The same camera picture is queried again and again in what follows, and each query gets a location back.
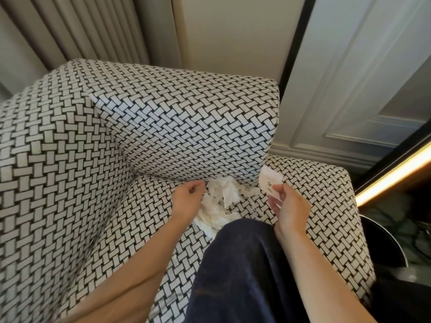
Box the person's left hand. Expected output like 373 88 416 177
170 179 207 227

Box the person's right hand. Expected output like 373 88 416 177
268 183 313 240

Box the pile of white paper scraps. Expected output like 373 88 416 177
194 175 262 240

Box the white printed paper scrap slip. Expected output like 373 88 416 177
258 165 284 201

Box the black white woven-pattern sofa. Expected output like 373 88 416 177
0 58 376 323

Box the person's right forearm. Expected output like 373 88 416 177
274 228 378 323

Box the person's left forearm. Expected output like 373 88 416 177
55 215 193 323

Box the black round trash bin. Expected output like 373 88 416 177
359 215 410 270

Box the lit yellow light strip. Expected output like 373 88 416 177
355 141 431 207

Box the wooden headboard panel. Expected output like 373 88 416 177
360 164 431 209

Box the pleated beige curtain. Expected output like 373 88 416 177
0 0 182 71

